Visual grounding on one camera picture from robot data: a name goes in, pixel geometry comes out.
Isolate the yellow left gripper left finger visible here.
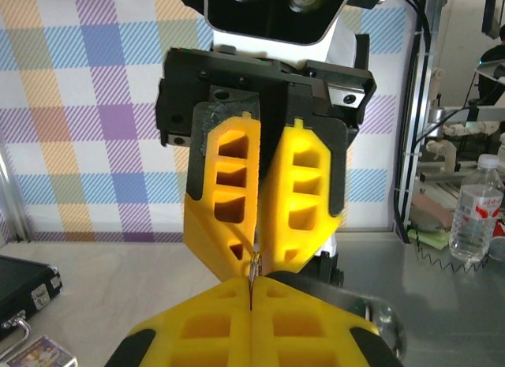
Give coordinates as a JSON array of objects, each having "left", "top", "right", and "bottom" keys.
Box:
[{"left": 103, "top": 278, "right": 253, "bottom": 367}]

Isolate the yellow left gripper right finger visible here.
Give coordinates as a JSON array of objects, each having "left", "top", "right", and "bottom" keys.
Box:
[{"left": 251, "top": 275, "right": 404, "bottom": 367}]

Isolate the silver keyring with chain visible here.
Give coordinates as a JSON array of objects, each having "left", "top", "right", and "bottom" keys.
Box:
[{"left": 246, "top": 250, "right": 264, "bottom": 291}]

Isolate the green paper stack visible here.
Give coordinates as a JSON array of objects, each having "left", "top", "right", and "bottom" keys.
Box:
[{"left": 407, "top": 227, "right": 453, "bottom": 250}]

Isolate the black metal rack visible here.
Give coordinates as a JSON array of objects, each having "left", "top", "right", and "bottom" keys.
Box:
[{"left": 393, "top": 0, "right": 505, "bottom": 244}]

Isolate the clear plastic water bottle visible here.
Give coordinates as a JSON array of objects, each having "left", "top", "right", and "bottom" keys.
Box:
[{"left": 448, "top": 153, "right": 505, "bottom": 264}]

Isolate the person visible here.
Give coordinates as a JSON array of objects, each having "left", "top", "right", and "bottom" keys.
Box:
[{"left": 476, "top": 24, "right": 505, "bottom": 107}]

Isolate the black coiled cable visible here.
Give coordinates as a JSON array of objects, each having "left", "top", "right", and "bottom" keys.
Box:
[{"left": 413, "top": 238, "right": 491, "bottom": 273}]

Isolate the black briefcase with metal handle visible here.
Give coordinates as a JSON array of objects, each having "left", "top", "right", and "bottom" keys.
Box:
[{"left": 0, "top": 255, "right": 64, "bottom": 343}]

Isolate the aluminium corner post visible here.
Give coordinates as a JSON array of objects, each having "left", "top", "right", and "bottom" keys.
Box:
[{"left": 0, "top": 132, "right": 32, "bottom": 246}]

